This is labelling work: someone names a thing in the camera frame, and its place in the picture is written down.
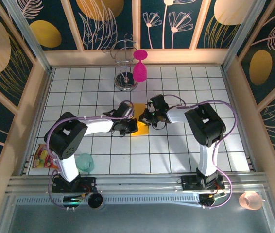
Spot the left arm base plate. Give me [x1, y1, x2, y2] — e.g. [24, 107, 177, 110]
[52, 176, 97, 194]

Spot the pink translucent cup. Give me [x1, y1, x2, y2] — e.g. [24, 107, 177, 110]
[238, 191, 262, 211]

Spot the black electronics module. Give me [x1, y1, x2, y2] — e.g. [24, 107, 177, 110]
[62, 194, 85, 210]
[199, 193, 227, 209]

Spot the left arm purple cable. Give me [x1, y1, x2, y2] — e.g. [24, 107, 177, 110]
[44, 100, 135, 211]

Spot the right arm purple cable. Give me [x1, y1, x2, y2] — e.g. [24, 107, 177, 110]
[163, 94, 238, 210]

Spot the green translucent cup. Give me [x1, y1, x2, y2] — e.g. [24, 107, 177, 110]
[76, 153, 95, 173]

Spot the pink wine glass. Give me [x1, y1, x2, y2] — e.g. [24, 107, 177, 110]
[133, 49, 149, 82]

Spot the black round knob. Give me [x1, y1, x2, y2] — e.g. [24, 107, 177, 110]
[87, 193, 104, 209]

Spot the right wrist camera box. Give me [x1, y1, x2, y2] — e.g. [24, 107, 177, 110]
[149, 94, 170, 111]

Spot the aluminium corner post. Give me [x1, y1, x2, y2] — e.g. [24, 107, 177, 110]
[1, 0, 53, 73]
[221, 0, 274, 71]

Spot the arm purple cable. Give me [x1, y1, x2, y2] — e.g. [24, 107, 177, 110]
[44, 100, 135, 211]
[163, 94, 238, 210]

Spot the chrome wire glass stand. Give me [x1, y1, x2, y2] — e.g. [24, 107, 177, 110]
[102, 33, 139, 92]

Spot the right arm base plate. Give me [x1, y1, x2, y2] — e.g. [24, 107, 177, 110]
[180, 174, 225, 191]

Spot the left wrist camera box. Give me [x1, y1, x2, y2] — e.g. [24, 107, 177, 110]
[117, 101, 135, 119]

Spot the yellow cloth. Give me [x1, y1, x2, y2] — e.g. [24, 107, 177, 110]
[130, 103, 150, 136]

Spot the aluminium mounting rail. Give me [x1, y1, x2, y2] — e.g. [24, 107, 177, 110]
[6, 171, 274, 195]

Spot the colourful snack packet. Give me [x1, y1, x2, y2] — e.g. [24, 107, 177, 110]
[32, 144, 59, 169]

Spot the slotted metal vent strip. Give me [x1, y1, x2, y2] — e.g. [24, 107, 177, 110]
[16, 195, 201, 205]

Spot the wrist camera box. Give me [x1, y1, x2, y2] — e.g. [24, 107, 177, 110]
[149, 94, 170, 111]
[117, 101, 135, 119]

